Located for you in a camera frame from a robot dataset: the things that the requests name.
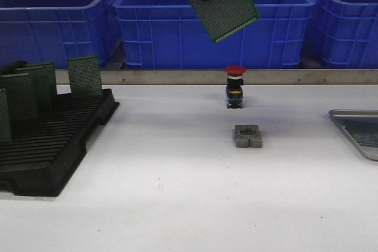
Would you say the green perforated board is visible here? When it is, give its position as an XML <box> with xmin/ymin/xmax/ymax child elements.
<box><xmin>189</xmin><ymin>0</ymin><xmax>260</xmax><ymax>43</ymax></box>
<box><xmin>336</xmin><ymin>117</ymin><xmax>377</xmax><ymax>148</ymax></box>

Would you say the rear right green board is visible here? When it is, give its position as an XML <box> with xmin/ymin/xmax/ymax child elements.
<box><xmin>67</xmin><ymin>55</ymin><xmax>103</xmax><ymax>98</ymax></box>

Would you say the rear left green board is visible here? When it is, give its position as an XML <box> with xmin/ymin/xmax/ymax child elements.
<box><xmin>26</xmin><ymin>62</ymin><xmax>57</xmax><ymax>105</ymax></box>

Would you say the silver metal tray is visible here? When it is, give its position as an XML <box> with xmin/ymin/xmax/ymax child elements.
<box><xmin>329</xmin><ymin>109</ymin><xmax>377</xmax><ymax>161</ymax></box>

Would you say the dark green left board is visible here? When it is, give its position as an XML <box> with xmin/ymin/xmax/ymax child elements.
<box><xmin>1</xmin><ymin>73</ymin><xmax>39</xmax><ymax>122</ymax></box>

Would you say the black slotted board rack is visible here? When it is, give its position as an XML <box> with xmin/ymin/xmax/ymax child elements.
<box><xmin>1</xmin><ymin>89</ymin><xmax>119</xmax><ymax>197</ymax></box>

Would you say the leftmost edge green board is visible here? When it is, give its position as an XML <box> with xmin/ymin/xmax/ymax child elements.
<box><xmin>1</xmin><ymin>89</ymin><xmax>12</xmax><ymax>143</ymax></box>

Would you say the centre blue plastic crate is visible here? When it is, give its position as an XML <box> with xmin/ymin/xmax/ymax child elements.
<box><xmin>114</xmin><ymin>0</ymin><xmax>314</xmax><ymax>70</ymax></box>

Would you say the blue plastic crate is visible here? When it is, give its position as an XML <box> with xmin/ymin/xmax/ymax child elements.
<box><xmin>304</xmin><ymin>0</ymin><xmax>377</xmax><ymax>69</ymax></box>
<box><xmin>1</xmin><ymin>0</ymin><xmax>121</xmax><ymax>69</ymax></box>
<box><xmin>114</xmin><ymin>0</ymin><xmax>314</xmax><ymax>70</ymax></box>

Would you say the red emergency stop button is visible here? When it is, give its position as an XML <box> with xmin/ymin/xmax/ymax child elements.
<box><xmin>225</xmin><ymin>66</ymin><xmax>246</xmax><ymax>109</ymax></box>

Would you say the right blue plastic crate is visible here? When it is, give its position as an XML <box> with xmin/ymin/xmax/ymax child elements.
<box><xmin>304</xmin><ymin>0</ymin><xmax>377</xmax><ymax>69</ymax></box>

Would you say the grey metal clamp block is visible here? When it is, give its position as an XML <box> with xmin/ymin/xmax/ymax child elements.
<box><xmin>234</xmin><ymin>125</ymin><xmax>263</xmax><ymax>148</ymax></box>

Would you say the left blue plastic crate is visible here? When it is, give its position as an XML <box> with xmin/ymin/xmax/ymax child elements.
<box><xmin>1</xmin><ymin>0</ymin><xmax>121</xmax><ymax>69</ymax></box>

